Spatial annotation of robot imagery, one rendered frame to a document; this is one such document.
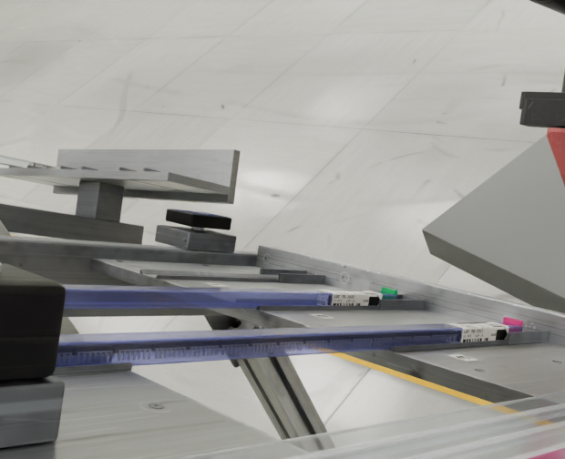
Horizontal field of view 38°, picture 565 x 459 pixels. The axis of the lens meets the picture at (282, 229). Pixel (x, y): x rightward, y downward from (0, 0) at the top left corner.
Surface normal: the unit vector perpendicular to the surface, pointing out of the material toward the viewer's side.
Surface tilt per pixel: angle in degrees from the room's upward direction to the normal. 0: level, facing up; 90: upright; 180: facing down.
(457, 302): 47
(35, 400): 90
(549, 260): 0
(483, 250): 0
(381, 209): 0
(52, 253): 90
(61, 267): 90
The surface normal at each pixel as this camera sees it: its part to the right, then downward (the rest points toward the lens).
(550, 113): -0.69, -0.04
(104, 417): 0.15, -0.99
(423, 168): -0.36, -0.77
